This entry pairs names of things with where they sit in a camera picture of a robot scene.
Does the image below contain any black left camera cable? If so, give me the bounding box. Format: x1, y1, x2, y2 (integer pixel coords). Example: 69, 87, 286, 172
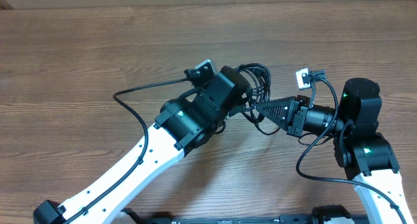
63, 77, 190, 224

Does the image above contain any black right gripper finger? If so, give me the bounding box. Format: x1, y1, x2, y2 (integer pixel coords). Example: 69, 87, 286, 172
263, 111, 288, 130
255, 96, 295, 113

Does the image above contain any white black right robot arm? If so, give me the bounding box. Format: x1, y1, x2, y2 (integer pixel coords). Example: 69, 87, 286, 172
256, 77, 413, 223

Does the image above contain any black right camera cable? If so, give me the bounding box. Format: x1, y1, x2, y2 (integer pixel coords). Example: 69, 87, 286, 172
295, 77, 408, 224

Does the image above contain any thick black usb cable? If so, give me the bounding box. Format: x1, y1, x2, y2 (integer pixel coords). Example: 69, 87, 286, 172
235, 63, 272, 113

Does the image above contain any black camera cable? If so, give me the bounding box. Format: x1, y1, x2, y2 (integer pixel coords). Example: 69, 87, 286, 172
63, 77, 190, 224
295, 77, 408, 224

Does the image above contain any thin black usb-c cable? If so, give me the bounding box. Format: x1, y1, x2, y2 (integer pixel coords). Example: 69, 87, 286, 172
242, 102, 281, 136

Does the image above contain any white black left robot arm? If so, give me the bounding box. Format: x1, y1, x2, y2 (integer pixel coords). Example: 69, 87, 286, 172
33, 65, 250, 223

